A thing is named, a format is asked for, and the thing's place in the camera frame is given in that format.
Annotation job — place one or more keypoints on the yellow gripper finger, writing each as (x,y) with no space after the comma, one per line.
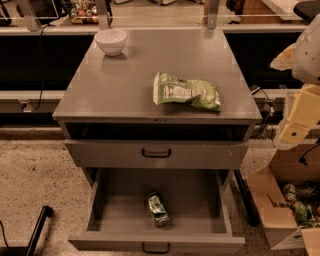
(303,115)

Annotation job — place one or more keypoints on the crushed green can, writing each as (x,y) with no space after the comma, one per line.
(157,209)

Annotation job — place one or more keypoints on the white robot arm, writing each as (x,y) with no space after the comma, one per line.
(306,56)

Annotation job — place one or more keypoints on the grey drawer cabinet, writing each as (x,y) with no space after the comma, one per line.
(111,98)

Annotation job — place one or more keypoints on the open grey middle drawer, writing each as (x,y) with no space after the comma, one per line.
(120,220)

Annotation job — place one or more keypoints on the closed grey top drawer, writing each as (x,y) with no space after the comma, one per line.
(156,154)

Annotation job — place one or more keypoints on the black metal leg right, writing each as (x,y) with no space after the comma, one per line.
(253,218)

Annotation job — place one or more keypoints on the black metal leg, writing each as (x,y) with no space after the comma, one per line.
(46,212)
(253,218)

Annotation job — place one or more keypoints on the green chip bag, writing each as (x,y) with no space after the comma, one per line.
(168,88)

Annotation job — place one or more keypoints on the white bowl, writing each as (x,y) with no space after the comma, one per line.
(111,41)

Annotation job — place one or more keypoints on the snack basket on shelf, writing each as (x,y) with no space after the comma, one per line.
(83,12)

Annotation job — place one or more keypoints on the black metal leg left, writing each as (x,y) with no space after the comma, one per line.
(46,212)

